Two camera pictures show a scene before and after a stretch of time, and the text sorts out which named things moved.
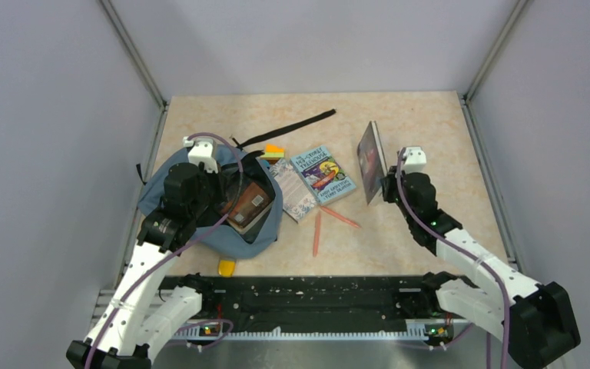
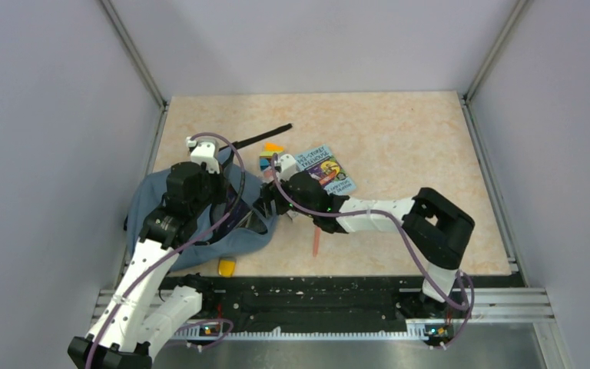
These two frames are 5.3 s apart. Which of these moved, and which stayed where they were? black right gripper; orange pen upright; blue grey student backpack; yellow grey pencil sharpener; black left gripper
Moved: black right gripper; blue grey student backpack
Stayed: orange pen upright; yellow grey pencil sharpener; black left gripper
